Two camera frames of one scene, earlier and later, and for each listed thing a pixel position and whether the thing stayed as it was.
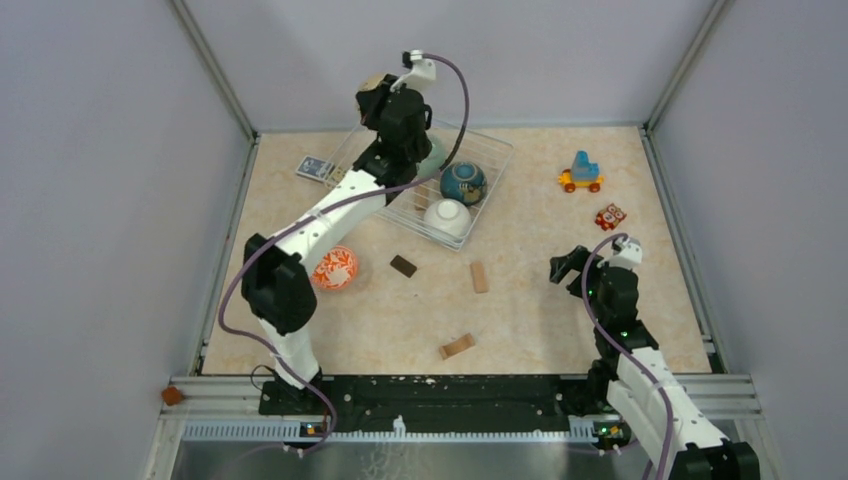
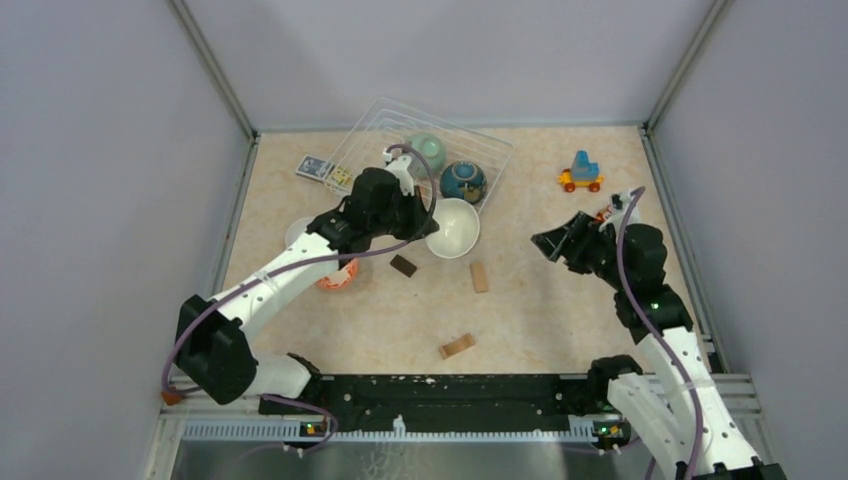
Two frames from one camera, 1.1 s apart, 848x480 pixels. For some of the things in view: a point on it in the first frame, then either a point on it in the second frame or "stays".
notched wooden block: (457, 346) stays
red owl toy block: (609, 218) stays
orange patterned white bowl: (335, 270) stays
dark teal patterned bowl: (463, 180) stays
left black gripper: (371, 100) to (417, 209)
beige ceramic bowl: (371, 82) to (458, 231)
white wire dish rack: (450, 189) stays
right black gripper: (562, 265) to (569, 239)
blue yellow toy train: (582, 173) stays
